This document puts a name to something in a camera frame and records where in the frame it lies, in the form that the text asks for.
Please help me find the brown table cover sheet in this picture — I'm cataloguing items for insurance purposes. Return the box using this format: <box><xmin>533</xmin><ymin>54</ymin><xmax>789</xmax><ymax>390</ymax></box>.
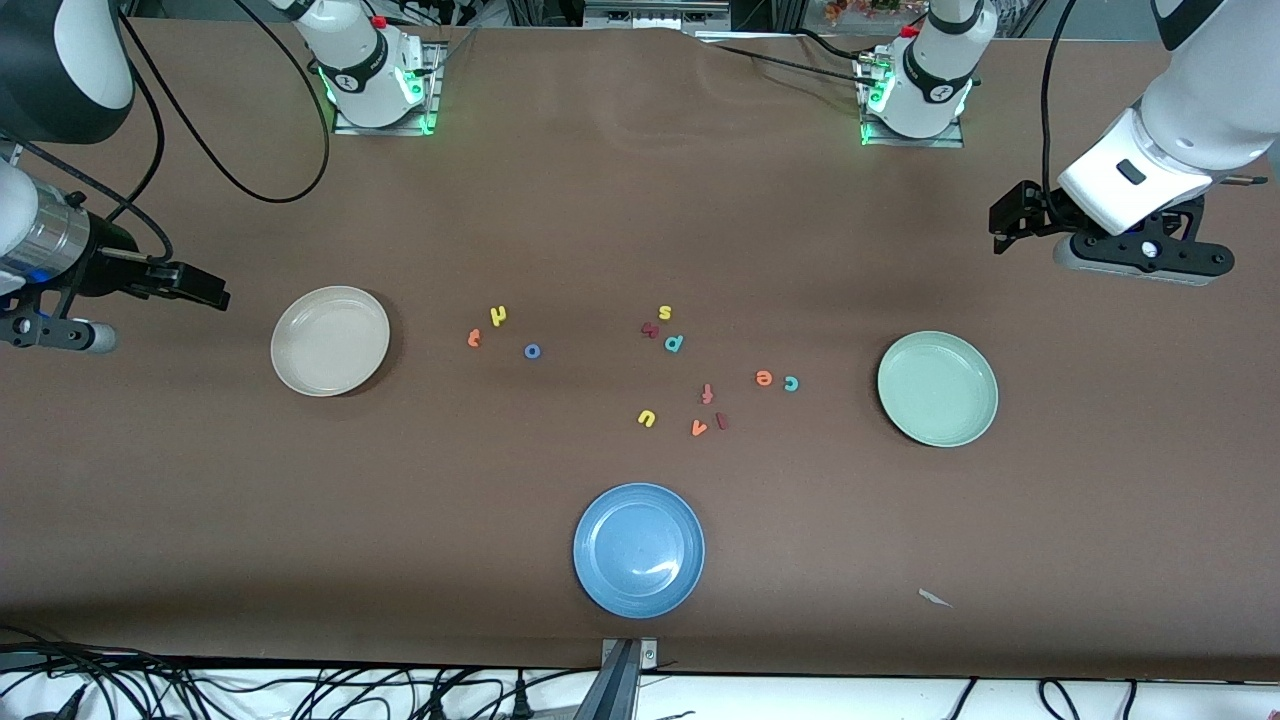
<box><xmin>0</xmin><ymin>18</ymin><xmax>1280</xmax><ymax>681</ymax></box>

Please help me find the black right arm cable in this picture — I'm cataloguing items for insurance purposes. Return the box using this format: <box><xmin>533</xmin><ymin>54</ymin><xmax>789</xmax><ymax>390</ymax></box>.
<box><xmin>0</xmin><ymin>0</ymin><xmax>333</xmax><ymax>266</ymax></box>

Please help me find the pale green round plate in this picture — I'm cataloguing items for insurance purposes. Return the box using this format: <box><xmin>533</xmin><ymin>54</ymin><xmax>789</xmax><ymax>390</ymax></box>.
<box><xmin>877</xmin><ymin>331</ymin><xmax>999</xmax><ymax>448</ymax></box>

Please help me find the metal table edge bracket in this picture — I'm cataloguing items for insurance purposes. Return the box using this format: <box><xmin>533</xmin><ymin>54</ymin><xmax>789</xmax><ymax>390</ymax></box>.
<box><xmin>575</xmin><ymin>638</ymin><xmax>659</xmax><ymax>720</ymax></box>

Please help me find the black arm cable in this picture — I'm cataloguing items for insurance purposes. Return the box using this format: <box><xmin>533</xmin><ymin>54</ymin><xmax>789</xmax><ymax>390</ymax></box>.
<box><xmin>1038</xmin><ymin>0</ymin><xmax>1081</xmax><ymax>201</ymax></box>
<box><xmin>0</xmin><ymin>0</ymin><xmax>333</xmax><ymax>266</ymax></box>

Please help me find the blue round plate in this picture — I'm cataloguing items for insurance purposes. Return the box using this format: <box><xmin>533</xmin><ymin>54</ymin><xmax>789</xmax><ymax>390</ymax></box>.
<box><xmin>573</xmin><ymin>483</ymin><xmax>706</xmax><ymax>619</ymax></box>

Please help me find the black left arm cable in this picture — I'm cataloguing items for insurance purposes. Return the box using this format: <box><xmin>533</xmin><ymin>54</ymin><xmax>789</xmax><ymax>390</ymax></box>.
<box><xmin>1038</xmin><ymin>0</ymin><xmax>1081</xmax><ymax>201</ymax></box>

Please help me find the beige brown round plate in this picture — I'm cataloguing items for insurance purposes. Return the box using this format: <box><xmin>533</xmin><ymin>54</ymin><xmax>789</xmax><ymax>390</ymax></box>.
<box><xmin>270</xmin><ymin>286</ymin><xmax>391</xmax><ymax>398</ymax></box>

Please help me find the orange flower decoration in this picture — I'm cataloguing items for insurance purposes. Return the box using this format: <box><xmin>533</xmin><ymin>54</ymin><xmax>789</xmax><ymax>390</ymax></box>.
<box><xmin>825</xmin><ymin>0</ymin><xmax>926</xmax><ymax>23</ymax></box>

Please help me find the black cable to base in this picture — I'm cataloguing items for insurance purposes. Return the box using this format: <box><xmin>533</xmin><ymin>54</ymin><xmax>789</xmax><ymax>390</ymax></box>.
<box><xmin>700</xmin><ymin>28</ymin><xmax>881</xmax><ymax>91</ymax></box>

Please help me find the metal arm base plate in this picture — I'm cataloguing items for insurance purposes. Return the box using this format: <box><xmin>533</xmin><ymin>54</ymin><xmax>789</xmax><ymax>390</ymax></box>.
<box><xmin>333</xmin><ymin>40</ymin><xmax>443</xmax><ymax>136</ymax></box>
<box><xmin>858</xmin><ymin>55</ymin><xmax>966</xmax><ymax>149</ymax></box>

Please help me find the grey metal rail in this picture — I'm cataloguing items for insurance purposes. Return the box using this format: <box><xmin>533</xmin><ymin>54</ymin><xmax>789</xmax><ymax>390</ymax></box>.
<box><xmin>585</xmin><ymin>0</ymin><xmax>731</xmax><ymax>31</ymax></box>

